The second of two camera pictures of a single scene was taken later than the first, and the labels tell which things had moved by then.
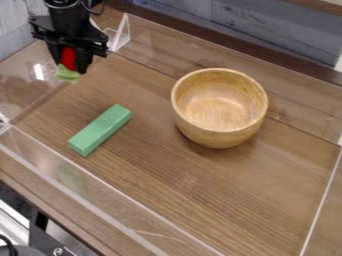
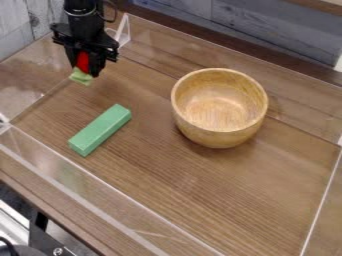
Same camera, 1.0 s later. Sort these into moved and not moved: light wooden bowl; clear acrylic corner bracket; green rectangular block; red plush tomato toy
Moved: red plush tomato toy
Not moved: light wooden bowl; green rectangular block; clear acrylic corner bracket
